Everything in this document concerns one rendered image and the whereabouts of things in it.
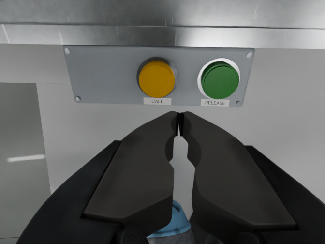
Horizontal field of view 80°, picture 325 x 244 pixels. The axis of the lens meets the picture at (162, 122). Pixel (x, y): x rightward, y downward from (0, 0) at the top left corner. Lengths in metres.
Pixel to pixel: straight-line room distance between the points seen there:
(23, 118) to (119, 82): 1.50
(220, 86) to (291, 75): 0.18
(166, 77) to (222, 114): 0.18
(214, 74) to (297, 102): 0.22
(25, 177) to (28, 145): 0.37
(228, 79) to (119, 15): 0.13
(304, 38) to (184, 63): 0.12
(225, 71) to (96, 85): 0.15
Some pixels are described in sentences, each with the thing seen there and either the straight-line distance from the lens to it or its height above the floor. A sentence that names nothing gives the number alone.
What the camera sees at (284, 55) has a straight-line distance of 0.37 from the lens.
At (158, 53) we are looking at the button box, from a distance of 0.22.
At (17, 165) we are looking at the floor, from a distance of 2.05.
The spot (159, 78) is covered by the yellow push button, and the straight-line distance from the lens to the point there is 0.22.
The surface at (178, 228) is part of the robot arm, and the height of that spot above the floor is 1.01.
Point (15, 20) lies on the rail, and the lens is 0.28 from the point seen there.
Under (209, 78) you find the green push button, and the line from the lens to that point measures 0.22.
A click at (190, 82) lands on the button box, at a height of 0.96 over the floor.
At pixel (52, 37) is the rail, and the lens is 0.26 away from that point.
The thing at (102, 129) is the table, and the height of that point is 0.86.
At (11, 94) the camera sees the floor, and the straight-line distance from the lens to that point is 1.65.
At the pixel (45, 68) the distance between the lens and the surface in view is 0.39.
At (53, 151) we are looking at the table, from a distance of 0.48.
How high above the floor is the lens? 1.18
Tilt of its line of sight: 60 degrees down
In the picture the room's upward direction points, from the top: 175 degrees counter-clockwise
